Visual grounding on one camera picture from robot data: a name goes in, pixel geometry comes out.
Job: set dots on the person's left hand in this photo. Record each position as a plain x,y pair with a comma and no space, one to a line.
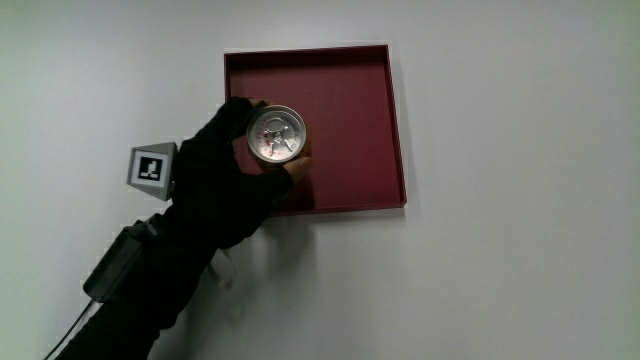
210,180

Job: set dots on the silver-top red bull can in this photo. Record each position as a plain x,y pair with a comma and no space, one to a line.
276,134

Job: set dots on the dark red square plate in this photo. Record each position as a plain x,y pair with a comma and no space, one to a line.
350,120

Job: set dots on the black wrist sensor box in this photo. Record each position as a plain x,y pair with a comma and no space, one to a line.
117,270

